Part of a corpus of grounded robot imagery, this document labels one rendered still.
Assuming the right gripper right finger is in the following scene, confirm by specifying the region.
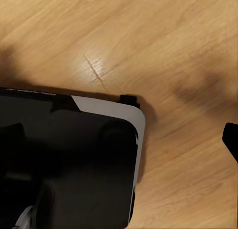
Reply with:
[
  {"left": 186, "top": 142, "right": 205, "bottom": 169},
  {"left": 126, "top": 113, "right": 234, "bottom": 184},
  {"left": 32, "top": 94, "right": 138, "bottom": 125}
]
[{"left": 222, "top": 122, "right": 238, "bottom": 162}]

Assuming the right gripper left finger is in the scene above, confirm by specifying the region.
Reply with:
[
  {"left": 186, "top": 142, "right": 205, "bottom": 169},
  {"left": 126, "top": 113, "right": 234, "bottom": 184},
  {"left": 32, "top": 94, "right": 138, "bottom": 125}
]
[{"left": 0, "top": 123, "right": 26, "bottom": 182}]

